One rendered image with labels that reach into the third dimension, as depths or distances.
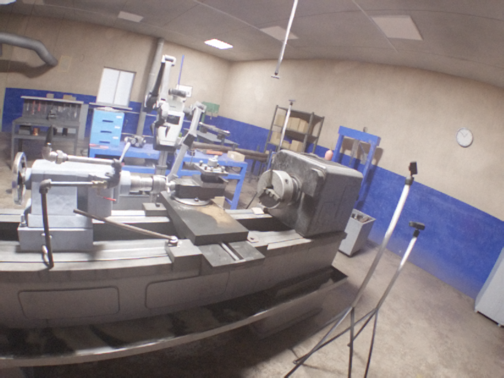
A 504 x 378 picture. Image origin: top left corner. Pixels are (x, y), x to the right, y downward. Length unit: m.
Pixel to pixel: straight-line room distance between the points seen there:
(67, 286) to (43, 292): 0.11
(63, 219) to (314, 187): 1.36
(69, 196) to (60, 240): 0.18
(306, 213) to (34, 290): 1.58
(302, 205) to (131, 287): 1.17
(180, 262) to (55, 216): 0.57
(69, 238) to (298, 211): 1.37
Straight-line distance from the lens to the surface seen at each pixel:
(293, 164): 1.80
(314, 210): 1.68
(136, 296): 1.26
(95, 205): 1.10
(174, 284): 1.27
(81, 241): 1.15
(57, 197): 1.13
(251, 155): 5.52
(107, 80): 8.50
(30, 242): 1.17
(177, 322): 1.47
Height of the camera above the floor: 1.49
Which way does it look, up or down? 15 degrees down
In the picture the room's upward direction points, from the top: 15 degrees clockwise
